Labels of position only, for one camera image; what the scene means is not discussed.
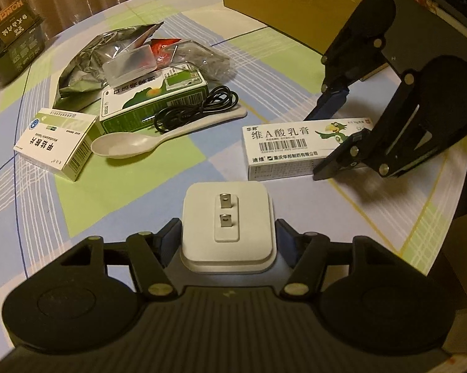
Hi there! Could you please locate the white power adapter plug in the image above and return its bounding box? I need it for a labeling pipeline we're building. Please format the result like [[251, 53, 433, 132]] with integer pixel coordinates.
[[180, 181, 277, 274]]

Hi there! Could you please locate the white ointment box with parrot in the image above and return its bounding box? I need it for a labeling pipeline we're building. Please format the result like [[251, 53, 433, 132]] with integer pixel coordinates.
[[242, 117, 373, 182]]

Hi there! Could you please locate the beige plastic spoon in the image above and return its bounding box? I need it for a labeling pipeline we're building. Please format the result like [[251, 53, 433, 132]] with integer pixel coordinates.
[[91, 105, 248, 159]]

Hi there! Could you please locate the clear plastic bag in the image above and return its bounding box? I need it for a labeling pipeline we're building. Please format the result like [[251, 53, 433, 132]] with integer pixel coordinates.
[[168, 39, 236, 83]]

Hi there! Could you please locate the white mecobalamin tablets box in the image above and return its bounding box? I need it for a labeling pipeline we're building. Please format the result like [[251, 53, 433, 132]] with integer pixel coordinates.
[[14, 108, 104, 181]]

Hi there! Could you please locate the black cable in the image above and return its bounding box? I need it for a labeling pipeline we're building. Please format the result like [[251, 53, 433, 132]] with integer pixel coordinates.
[[153, 85, 240, 135]]

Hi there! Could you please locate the green white medicine box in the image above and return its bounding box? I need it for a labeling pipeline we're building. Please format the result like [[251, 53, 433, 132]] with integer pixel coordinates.
[[99, 63, 209, 133]]

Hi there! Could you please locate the silver foil bag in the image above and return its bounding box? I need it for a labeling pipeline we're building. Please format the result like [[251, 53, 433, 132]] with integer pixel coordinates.
[[53, 22, 163, 111]]

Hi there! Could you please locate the clear plastic case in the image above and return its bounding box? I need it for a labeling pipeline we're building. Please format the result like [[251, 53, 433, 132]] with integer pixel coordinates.
[[103, 45, 157, 89]]

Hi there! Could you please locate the red snack packet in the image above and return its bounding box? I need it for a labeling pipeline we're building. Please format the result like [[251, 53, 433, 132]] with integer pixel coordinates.
[[148, 38, 180, 68]]

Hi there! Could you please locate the checkered tablecloth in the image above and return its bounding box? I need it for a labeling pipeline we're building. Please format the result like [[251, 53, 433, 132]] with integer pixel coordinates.
[[0, 0, 467, 359]]

